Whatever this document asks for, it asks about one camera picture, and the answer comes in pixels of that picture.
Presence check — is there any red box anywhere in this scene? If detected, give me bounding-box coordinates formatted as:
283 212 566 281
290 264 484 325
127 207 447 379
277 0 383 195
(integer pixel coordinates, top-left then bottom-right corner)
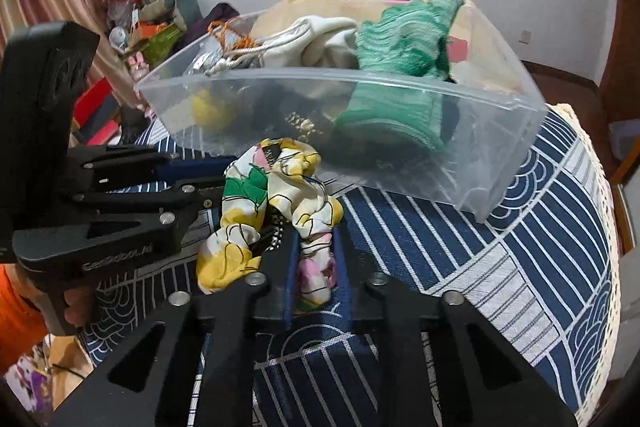
72 78 120 145

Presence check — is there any white wall socket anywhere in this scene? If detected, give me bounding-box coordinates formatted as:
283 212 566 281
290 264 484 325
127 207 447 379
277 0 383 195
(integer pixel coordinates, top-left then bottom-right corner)
518 30 532 44

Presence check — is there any blue white patterned cloth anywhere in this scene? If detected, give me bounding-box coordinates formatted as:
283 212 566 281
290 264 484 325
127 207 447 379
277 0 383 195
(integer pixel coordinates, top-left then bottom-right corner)
81 102 622 427

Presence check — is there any floral fabric scrunchie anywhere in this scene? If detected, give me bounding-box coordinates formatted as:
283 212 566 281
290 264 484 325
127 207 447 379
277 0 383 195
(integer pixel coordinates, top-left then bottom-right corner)
196 138 344 311

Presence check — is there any pink bunny toy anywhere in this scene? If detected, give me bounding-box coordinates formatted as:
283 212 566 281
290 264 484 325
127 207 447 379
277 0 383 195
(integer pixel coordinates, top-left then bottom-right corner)
126 52 151 83

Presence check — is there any orange left sleeve forearm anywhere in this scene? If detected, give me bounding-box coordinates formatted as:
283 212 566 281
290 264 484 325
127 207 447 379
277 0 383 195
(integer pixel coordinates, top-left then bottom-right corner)
0 265 48 375

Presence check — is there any clear plastic storage bin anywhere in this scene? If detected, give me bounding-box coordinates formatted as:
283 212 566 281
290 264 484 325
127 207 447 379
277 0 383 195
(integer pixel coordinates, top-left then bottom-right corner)
137 0 547 221

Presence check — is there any silver mesh bag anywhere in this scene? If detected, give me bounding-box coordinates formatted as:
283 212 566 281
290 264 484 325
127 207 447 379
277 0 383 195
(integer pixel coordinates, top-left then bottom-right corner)
186 51 228 76

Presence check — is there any dark purple garment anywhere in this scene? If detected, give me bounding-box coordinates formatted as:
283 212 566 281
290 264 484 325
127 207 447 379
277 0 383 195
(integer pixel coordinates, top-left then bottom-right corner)
182 2 239 46

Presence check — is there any beige colourful fleece blanket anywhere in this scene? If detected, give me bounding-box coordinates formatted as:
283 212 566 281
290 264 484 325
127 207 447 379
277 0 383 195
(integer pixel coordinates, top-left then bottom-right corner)
250 0 475 38

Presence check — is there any green knitted cloth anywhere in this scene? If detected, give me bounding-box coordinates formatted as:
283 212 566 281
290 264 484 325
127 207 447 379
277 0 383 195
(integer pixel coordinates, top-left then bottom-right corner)
335 0 464 152

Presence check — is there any green cardboard box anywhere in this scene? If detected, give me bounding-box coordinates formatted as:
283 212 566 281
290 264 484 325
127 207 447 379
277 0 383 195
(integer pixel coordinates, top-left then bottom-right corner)
142 25 183 69

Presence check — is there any grey plush dinosaur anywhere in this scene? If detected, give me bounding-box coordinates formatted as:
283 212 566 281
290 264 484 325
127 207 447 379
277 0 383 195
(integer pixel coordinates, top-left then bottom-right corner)
139 0 202 32

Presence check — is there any left hand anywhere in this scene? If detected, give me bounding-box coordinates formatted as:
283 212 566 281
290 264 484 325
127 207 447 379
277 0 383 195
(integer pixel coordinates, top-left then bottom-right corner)
6 265 96 336

